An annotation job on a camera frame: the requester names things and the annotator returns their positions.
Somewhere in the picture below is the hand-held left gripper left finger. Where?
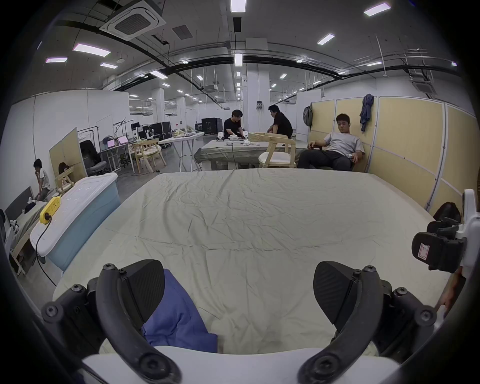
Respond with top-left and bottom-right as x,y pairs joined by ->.
41,259 -> 182,384

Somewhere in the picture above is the wooden chair with white cushion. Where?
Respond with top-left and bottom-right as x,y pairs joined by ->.
249,131 -> 297,169

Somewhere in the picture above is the desk with laptops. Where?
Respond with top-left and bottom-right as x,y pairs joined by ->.
98,135 -> 130,170

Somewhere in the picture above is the white folding table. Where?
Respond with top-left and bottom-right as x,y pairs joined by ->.
158,131 -> 205,173

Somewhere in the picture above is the black power cable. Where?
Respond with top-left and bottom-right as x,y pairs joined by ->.
34,222 -> 57,286

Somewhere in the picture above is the yellow power strip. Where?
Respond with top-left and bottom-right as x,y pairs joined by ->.
40,197 -> 62,225

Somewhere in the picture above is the dark blue shirt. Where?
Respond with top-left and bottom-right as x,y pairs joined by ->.
142,269 -> 219,354

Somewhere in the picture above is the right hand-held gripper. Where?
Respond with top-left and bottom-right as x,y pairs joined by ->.
412,189 -> 480,279

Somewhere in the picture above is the black bag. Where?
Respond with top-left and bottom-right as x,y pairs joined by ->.
433,202 -> 461,223

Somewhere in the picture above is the person's right hand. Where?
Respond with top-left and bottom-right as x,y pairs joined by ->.
436,268 -> 468,320

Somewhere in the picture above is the group of wooden chairs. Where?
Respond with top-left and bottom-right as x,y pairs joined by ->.
128,137 -> 168,174

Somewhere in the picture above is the table with green sheet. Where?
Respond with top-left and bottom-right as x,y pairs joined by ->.
193,138 -> 301,172

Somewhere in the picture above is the black office chair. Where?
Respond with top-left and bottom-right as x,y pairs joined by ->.
79,140 -> 108,176

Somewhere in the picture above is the bed with beige sheet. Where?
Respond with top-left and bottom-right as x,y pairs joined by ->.
52,169 -> 451,355

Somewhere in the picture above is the pale blue storage box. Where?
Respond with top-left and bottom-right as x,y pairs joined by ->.
30,172 -> 121,271

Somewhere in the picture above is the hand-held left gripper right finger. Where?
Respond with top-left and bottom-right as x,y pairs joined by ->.
298,261 -> 437,384

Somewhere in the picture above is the blue hanging jacket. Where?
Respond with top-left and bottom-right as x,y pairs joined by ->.
359,94 -> 375,132

